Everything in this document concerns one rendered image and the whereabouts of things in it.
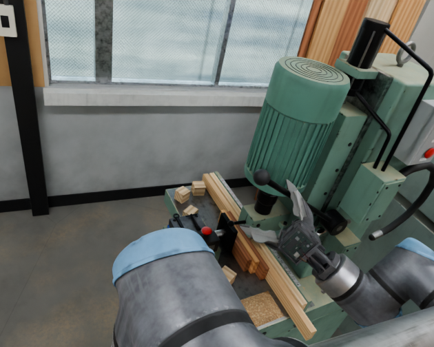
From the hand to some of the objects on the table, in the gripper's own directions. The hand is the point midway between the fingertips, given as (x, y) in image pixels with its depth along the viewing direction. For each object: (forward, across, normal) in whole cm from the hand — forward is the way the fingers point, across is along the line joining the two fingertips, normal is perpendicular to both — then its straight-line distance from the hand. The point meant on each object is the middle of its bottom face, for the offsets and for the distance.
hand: (262, 202), depth 79 cm
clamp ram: (-2, +25, +28) cm, 37 cm away
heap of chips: (-21, +25, +12) cm, 35 cm away
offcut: (+18, +27, +41) cm, 52 cm away
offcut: (+15, +23, +47) cm, 55 cm away
